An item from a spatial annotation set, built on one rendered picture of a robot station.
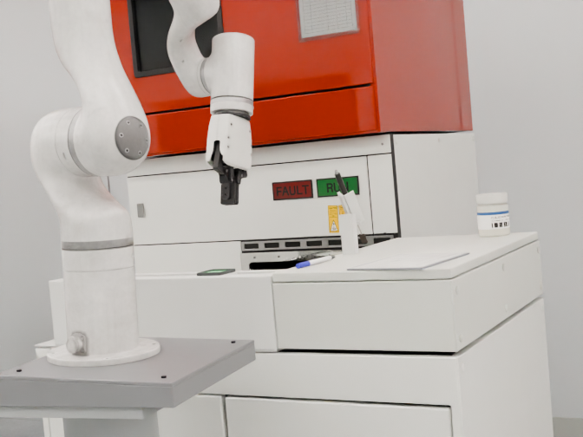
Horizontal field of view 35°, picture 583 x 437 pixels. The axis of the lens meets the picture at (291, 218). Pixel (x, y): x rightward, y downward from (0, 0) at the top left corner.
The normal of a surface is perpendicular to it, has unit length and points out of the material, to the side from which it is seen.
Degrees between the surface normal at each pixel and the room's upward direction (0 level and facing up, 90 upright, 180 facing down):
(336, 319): 90
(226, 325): 90
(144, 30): 90
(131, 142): 94
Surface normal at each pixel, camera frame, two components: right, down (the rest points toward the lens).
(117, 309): 0.65, 0.02
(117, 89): 0.61, -0.44
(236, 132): 0.82, -0.06
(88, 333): -0.18, 0.07
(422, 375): -0.47, 0.09
